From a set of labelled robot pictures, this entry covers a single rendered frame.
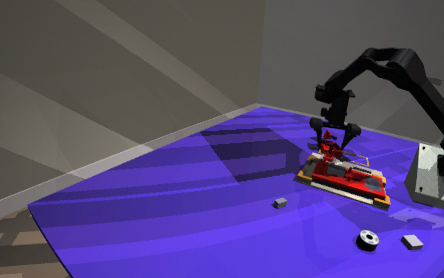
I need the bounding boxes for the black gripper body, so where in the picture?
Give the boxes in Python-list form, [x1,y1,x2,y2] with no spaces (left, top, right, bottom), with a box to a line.
[309,106,362,135]

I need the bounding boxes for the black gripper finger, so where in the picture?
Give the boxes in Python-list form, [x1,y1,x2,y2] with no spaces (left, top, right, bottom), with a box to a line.
[340,130,357,150]
[313,129,322,146]

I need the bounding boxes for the black toy tyre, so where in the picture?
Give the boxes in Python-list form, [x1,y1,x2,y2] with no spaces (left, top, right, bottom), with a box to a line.
[356,230,380,252]

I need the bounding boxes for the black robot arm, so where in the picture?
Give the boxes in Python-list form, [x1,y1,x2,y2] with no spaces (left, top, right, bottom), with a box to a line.
[315,47,444,135]

